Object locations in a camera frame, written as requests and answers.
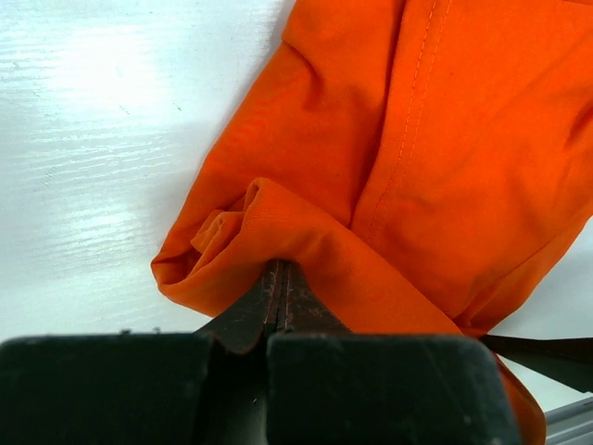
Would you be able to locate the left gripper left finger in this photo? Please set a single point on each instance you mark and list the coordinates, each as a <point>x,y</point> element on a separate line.
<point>253,316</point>

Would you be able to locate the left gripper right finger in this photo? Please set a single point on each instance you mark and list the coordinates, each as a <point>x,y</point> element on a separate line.
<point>299,309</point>

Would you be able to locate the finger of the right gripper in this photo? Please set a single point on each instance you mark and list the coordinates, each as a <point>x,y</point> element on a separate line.
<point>567,361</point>

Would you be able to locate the orange t shirt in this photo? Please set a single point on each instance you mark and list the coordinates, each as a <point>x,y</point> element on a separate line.
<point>426,163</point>

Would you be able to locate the aluminium rail frame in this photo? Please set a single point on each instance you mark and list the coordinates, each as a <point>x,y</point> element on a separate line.
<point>570,424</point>

